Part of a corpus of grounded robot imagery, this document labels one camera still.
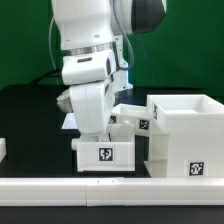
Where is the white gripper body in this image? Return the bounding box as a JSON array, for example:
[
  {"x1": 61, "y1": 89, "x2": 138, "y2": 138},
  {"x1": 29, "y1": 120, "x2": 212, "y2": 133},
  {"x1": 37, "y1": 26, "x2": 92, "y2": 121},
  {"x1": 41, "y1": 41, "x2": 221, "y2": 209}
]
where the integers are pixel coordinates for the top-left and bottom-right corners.
[{"x1": 69, "y1": 80, "x2": 115, "y2": 135}]

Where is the white drawer with knob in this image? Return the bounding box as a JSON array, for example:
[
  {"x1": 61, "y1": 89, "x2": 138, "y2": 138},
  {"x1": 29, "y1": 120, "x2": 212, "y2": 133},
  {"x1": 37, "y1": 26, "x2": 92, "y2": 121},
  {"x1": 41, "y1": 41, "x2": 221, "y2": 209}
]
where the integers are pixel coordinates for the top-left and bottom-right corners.
[
  {"x1": 110, "y1": 104, "x2": 151, "y2": 137},
  {"x1": 71, "y1": 124, "x2": 135, "y2": 172}
]

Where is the white drawer cabinet box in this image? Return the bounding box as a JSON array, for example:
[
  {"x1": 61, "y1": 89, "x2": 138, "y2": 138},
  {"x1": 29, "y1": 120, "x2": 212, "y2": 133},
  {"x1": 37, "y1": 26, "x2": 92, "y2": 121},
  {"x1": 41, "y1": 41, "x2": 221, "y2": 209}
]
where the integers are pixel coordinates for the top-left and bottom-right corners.
[{"x1": 145, "y1": 95, "x2": 224, "y2": 178}]

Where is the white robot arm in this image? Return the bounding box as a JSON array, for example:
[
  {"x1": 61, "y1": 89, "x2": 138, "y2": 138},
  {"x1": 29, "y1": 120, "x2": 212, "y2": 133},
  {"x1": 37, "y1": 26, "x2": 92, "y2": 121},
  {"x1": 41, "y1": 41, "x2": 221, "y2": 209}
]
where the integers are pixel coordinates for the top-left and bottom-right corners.
[{"x1": 51, "y1": 0, "x2": 167, "y2": 135}]

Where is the white marker sheet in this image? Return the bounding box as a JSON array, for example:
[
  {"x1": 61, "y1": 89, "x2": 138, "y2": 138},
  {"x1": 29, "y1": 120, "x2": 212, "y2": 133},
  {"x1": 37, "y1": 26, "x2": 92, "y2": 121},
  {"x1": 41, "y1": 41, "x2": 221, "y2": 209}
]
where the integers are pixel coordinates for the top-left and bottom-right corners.
[{"x1": 62, "y1": 113, "x2": 78, "y2": 130}]

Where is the white front fence bar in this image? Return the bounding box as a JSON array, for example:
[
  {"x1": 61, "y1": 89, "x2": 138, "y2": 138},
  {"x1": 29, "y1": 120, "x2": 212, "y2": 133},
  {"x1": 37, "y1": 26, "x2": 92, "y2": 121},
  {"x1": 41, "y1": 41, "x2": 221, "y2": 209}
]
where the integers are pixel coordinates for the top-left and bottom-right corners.
[{"x1": 0, "y1": 177, "x2": 224, "y2": 207}]

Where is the white fence bar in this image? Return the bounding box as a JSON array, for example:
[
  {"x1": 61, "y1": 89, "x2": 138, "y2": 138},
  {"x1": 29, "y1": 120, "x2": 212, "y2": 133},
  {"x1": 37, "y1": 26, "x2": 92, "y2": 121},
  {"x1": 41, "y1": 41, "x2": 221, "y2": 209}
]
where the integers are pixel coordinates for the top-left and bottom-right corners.
[
  {"x1": 0, "y1": 177, "x2": 224, "y2": 207},
  {"x1": 0, "y1": 138, "x2": 6, "y2": 163}
]

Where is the white left fence bar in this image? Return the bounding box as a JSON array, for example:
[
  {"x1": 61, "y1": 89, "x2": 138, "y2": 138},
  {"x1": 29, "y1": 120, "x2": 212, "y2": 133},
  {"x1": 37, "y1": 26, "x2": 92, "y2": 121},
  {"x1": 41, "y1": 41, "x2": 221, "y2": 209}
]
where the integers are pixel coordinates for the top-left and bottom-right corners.
[{"x1": 0, "y1": 138, "x2": 6, "y2": 163}]

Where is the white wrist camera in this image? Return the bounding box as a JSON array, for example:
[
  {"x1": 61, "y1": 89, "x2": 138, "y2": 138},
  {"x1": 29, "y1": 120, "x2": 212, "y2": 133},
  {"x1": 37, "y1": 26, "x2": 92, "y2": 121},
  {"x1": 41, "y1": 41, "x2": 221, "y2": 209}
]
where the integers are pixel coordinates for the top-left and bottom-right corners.
[{"x1": 62, "y1": 50, "x2": 116, "y2": 86}]

